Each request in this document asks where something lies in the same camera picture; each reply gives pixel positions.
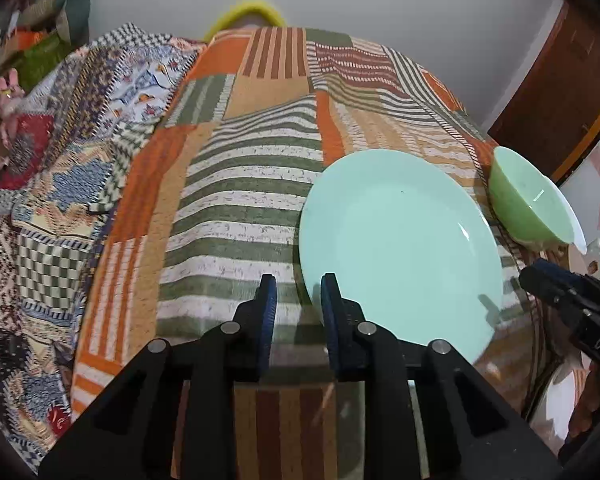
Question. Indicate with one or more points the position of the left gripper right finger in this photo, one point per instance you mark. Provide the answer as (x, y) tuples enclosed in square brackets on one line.
[(351, 339)]

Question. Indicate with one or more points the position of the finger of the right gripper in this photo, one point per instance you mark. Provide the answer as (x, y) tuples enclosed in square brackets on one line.
[(557, 273), (555, 294)]

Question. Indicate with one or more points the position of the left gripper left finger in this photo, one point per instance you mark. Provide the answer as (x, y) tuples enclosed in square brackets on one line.
[(253, 341)]

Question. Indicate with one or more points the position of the green bowl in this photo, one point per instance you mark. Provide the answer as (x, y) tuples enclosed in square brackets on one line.
[(530, 206)]

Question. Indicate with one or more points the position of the mint green plate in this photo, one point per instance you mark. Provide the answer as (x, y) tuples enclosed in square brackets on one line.
[(408, 244)]

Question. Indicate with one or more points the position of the right hand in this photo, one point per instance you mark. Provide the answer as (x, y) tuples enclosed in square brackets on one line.
[(589, 402)]

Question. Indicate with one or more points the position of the orange striped patchwork blanket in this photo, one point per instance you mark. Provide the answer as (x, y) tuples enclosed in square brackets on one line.
[(213, 203)]

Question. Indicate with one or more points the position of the brown wooden door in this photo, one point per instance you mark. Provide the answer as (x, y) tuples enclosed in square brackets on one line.
[(553, 119)]

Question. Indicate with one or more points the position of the patterned patchwork quilt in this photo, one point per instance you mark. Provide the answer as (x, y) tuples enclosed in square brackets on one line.
[(78, 131)]

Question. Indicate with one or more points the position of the pink bunny toy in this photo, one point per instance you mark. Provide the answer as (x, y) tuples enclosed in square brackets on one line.
[(11, 93)]

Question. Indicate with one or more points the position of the green gift box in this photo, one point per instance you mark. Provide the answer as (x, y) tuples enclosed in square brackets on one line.
[(35, 63)]

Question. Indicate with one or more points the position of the grey plush toy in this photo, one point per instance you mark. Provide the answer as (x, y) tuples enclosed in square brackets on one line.
[(69, 18)]

